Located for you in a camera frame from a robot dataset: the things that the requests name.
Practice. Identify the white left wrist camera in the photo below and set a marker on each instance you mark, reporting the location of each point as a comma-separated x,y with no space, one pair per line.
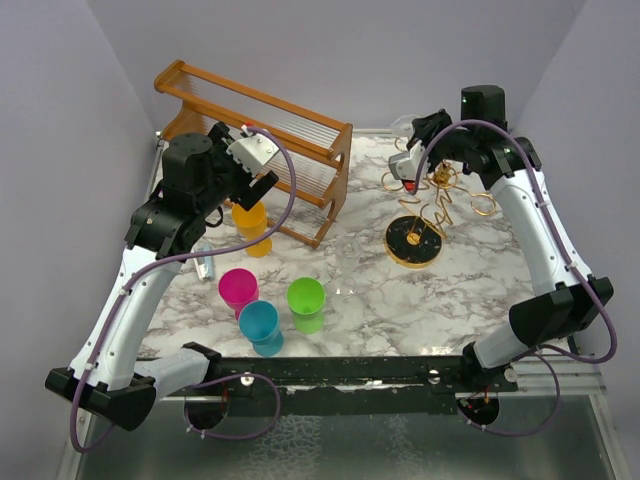
253,153

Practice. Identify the blue plastic wine glass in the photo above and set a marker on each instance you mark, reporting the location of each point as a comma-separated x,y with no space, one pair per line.
259,323

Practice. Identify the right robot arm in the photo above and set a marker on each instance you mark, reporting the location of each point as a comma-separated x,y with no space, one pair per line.
567,295

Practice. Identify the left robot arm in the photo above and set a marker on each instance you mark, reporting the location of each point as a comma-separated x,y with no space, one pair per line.
199,172

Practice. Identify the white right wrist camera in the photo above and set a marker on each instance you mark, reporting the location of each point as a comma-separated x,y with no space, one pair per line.
403,166

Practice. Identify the yellow plastic wine glass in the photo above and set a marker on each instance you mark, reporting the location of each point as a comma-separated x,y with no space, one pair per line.
251,224

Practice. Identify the clear wine glass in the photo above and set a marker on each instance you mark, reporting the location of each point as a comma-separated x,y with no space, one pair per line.
347,255
403,126

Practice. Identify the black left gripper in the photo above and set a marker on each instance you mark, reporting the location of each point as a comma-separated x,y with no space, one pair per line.
220,137

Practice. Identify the green plastic wine glass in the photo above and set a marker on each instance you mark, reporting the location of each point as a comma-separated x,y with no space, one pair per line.
306,298

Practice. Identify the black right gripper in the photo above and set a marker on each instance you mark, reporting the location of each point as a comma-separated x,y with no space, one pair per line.
425,127

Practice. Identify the pink plastic wine glass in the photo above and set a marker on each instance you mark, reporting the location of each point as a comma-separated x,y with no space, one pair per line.
238,287

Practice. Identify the gold wire wine glass rack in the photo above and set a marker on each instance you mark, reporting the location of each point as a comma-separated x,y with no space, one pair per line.
415,240

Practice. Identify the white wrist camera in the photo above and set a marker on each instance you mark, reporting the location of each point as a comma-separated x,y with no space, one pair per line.
403,166
253,153

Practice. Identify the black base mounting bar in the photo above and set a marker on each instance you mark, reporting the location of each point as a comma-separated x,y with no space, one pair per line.
331,386

